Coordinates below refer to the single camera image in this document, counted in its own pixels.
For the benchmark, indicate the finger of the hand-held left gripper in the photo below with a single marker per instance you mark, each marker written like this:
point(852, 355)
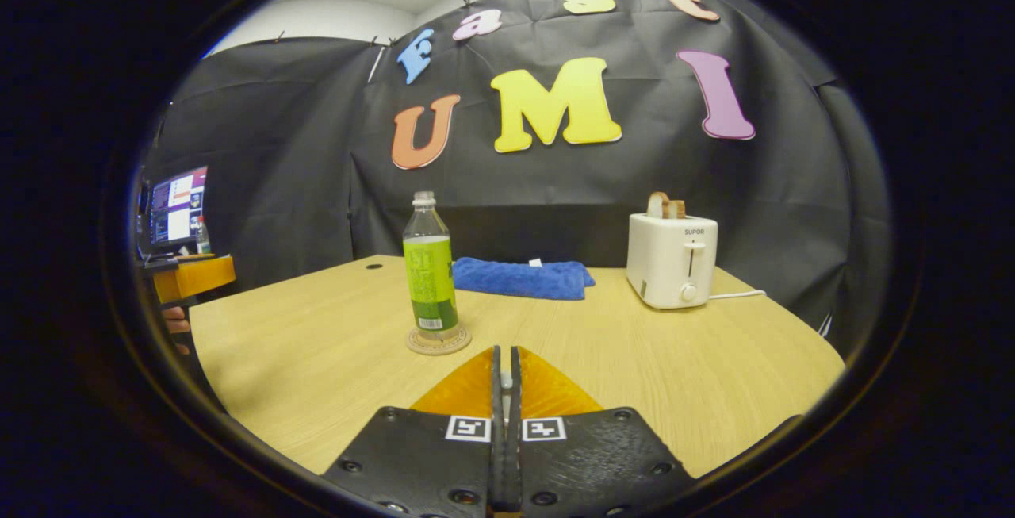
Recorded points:
point(194, 278)

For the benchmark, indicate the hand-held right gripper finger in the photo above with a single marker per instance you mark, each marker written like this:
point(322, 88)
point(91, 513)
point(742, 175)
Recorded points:
point(498, 454)
point(515, 454)

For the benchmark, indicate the round wooden coaster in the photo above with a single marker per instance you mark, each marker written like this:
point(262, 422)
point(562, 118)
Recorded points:
point(438, 342)

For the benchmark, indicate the green label water bottle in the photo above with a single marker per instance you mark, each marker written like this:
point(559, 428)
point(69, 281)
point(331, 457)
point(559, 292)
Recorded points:
point(430, 280)

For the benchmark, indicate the small red label bottle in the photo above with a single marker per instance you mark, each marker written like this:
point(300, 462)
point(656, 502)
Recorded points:
point(203, 236)

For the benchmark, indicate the computer monitor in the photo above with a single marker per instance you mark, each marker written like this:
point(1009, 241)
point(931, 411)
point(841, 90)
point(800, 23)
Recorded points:
point(178, 209)

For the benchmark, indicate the blue towel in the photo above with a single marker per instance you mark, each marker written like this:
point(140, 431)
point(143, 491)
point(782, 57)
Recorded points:
point(523, 278)

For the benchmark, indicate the white toaster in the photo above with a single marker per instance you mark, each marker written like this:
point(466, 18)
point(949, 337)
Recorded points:
point(670, 260)

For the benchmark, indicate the bread slice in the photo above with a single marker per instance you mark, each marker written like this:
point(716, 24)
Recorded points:
point(664, 206)

